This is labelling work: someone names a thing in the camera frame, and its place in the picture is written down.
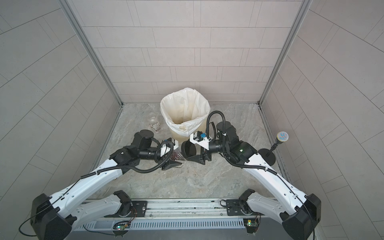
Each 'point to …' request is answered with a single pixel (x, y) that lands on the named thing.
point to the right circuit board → (251, 224)
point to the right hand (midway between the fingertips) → (191, 149)
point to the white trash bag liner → (184, 110)
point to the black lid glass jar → (178, 155)
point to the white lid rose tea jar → (154, 122)
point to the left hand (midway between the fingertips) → (181, 154)
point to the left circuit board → (121, 227)
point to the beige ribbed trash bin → (178, 118)
